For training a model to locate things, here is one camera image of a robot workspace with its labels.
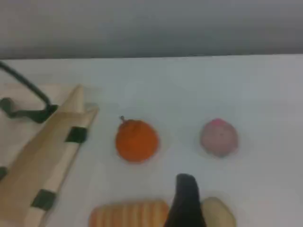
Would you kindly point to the long ridged golden bread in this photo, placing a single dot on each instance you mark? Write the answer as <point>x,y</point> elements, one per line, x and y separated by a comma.
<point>127,214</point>

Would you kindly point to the pink peach bun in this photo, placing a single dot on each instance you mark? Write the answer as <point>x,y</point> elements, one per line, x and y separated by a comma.
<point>219,139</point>

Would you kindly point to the orange tangerine toy with stem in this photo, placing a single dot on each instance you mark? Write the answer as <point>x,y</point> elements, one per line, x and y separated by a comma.
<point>136,142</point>

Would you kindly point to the round beige egg yolk pastry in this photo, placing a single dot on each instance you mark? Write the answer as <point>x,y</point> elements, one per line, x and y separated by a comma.
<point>219,212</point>

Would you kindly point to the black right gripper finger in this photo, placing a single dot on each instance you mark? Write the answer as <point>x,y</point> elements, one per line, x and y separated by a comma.
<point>185,203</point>

